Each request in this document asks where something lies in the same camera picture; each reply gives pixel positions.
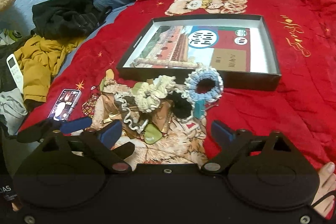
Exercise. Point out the black shallow cardboard box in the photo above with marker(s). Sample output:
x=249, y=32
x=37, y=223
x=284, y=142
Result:
x=264, y=71

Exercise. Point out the person's bare hand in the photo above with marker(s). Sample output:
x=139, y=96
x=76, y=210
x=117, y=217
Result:
x=326, y=184

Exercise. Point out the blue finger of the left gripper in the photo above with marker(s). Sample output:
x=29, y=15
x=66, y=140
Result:
x=69, y=127

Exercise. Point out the blue white crochet scrunchie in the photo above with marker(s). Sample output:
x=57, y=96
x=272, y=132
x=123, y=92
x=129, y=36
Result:
x=204, y=83

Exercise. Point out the red embroidered bear blanket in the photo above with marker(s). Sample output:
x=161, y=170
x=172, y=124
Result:
x=269, y=173

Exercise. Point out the mustard yellow jacket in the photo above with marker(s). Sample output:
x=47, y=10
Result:
x=40, y=60

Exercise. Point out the brown snack packet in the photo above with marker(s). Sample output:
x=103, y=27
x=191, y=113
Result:
x=162, y=116
x=110, y=109

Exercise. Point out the cream crochet scrunchie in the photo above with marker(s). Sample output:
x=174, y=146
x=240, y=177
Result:
x=158, y=90

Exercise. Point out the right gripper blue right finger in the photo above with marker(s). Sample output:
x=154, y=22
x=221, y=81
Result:
x=222, y=134

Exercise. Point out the smartphone with lit screen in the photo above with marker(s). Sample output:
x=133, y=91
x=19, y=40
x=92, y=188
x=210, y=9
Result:
x=65, y=104

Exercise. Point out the black clothing pile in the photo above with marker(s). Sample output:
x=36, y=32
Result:
x=64, y=19

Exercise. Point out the green hair clip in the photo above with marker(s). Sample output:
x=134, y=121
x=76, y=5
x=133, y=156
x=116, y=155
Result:
x=152, y=134
x=140, y=87

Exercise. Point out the grey cloth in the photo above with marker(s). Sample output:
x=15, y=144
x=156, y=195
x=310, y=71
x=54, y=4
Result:
x=13, y=111

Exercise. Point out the panda print cloth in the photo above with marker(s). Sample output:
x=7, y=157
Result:
x=8, y=37

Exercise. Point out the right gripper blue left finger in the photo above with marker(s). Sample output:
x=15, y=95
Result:
x=110, y=134

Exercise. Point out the black white-trimmed scrunchie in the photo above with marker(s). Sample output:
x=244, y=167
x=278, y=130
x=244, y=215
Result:
x=181, y=107

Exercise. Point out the white remote control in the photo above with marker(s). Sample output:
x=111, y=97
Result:
x=15, y=71

